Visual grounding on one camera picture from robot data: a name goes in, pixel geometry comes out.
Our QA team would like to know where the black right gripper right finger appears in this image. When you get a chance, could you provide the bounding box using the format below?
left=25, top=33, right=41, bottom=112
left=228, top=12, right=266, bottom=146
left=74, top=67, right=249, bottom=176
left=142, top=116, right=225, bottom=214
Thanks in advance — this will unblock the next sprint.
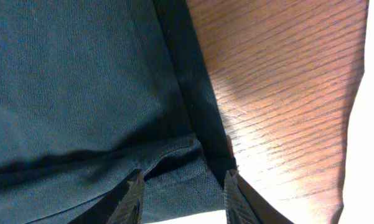
left=224, top=170, right=292, bottom=224

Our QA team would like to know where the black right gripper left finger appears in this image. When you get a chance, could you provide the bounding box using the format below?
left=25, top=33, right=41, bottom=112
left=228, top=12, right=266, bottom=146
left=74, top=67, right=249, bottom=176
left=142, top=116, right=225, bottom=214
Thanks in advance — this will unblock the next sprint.
left=69, top=169, right=145, bottom=224

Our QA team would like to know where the black polo shirt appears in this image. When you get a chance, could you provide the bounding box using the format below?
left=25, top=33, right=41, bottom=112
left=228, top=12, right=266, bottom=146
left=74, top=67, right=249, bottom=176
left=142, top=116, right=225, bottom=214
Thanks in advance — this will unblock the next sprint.
left=0, top=0, right=236, bottom=223

